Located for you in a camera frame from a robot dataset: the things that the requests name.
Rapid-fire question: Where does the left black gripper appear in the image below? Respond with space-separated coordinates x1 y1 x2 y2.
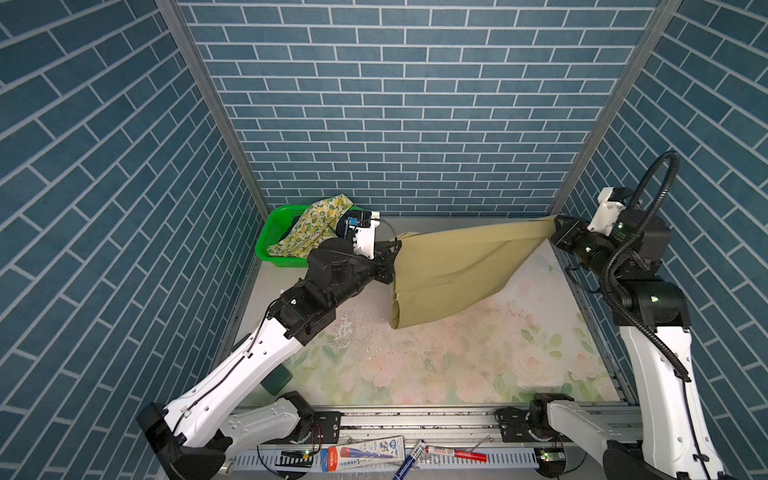
324 238 400 309

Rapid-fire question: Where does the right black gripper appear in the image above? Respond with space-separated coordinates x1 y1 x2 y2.
548 214 612 287

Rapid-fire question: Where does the olive green skirt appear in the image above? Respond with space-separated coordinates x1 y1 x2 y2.
390 216 555 329

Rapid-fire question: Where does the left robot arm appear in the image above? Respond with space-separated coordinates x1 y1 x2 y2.
137 238 402 479

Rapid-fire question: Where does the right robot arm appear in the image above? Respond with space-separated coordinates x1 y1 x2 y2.
527 209 730 479

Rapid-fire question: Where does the dark navy skirt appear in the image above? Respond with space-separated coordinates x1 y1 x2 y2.
335 209 360 238

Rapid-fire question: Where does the yellow floral skirt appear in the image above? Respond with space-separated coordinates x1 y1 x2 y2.
266 193 355 260

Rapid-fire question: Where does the green plastic basket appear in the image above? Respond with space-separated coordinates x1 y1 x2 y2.
255 205 367 269

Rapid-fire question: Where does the red blue toothpaste box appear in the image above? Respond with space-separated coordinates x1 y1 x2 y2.
320 436 405 473

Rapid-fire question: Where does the blue marker pen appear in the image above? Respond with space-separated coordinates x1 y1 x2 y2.
393 440 426 480

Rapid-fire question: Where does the red marker pen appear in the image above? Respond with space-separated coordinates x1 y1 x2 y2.
426 445 488 463

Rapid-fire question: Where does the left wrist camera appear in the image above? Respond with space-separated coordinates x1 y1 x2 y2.
346 210 381 260

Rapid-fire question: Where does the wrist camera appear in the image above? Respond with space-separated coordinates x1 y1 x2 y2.
587 187 633 236
346 210 381 260

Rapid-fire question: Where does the right black corrugated cable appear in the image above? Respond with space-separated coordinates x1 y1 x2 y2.
601 151 692 383

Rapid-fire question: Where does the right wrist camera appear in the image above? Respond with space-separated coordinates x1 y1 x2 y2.
587 187 633 236

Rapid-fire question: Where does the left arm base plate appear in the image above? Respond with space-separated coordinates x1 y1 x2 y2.
281 411 342 445

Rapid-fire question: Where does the aluminium rail frame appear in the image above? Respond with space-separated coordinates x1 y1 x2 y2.
157 405 685 480

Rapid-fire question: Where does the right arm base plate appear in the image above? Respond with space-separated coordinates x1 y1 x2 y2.
493 407 569 443

